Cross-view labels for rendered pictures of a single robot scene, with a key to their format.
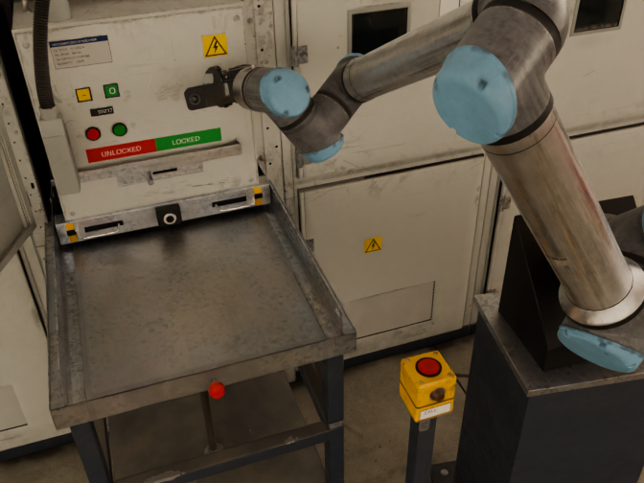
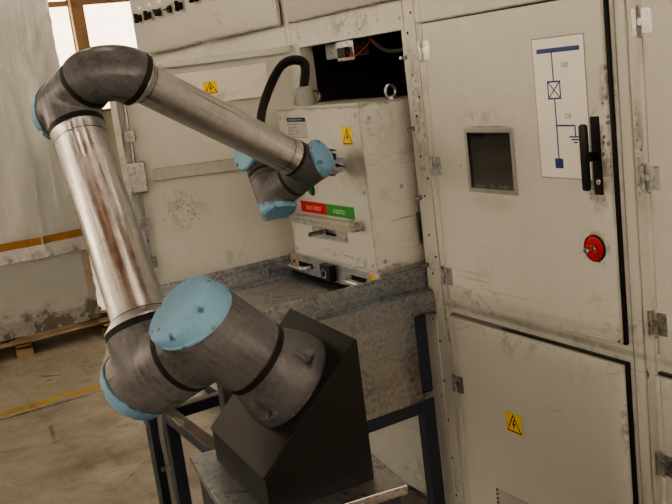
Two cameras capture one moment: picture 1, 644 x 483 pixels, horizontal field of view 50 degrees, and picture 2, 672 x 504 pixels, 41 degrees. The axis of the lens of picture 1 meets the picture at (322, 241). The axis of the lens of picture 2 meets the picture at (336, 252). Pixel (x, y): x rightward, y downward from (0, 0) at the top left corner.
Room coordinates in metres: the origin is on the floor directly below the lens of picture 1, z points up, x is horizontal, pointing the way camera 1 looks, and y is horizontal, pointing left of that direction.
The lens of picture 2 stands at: (1.01, -2.19, 1.50)
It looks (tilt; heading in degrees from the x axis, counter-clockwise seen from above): 12 degrees down; 79
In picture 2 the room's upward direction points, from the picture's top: 7 degrees counter-clockwise
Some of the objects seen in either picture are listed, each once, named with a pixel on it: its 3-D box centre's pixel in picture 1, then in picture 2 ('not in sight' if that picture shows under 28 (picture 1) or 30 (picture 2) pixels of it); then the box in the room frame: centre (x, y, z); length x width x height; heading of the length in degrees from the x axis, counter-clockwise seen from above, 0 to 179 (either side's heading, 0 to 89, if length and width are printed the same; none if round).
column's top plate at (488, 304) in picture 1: (576, 331); (291, 473); (1.17, -0.58, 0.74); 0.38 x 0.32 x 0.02; 99
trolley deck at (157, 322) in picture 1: (184, 280); (279, 310); (1.29, 0.33, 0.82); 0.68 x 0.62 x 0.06; 18
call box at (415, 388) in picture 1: (426, 385); not in sight; (0.91, -0.19, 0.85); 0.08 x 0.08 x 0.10; 18
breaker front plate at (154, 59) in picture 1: (151, 121); (322, 188); (1.48, 0.39, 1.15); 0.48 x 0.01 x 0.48; 109
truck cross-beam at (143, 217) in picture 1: (167, 208); (338, 270); (1.49, 0.40, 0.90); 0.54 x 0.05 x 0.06; 109
